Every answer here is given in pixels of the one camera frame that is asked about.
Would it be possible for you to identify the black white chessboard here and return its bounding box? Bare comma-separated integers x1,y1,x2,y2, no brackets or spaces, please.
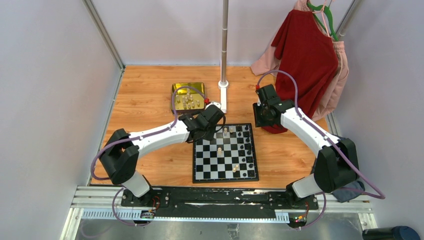
192,123,259,184

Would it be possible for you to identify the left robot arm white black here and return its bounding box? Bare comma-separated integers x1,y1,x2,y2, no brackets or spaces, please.
95,102,225,207

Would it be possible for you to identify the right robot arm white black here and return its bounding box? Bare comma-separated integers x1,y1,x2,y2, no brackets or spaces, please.
252,84,359,209

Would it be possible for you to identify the gold metal tin box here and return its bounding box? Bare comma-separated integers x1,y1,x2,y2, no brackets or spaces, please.
170,82,206,115

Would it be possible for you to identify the pink garment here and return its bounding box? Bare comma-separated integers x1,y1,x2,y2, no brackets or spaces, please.
250,0,350,123

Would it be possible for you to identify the red shirt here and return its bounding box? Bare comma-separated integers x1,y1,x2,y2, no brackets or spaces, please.
251,9,339,118

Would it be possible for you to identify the silver vertical pole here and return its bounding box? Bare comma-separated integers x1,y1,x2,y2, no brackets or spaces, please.
220,0,229,86

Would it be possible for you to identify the green clothes hanger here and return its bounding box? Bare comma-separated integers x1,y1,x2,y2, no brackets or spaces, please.
306,0,339,42

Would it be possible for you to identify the grey blue cloth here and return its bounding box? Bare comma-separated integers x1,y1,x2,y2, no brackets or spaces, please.
331,180,365,203

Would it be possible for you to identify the dark blue bottle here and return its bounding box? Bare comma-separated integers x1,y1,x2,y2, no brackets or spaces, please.
362,226,421,240

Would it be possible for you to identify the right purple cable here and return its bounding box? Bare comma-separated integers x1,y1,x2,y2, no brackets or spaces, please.
256,70,386,200

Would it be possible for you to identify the white pole base bracket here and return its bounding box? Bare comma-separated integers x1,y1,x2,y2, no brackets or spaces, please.
218,80,229,114

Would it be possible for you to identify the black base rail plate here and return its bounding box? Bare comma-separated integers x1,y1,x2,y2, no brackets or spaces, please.
120,186,319,220

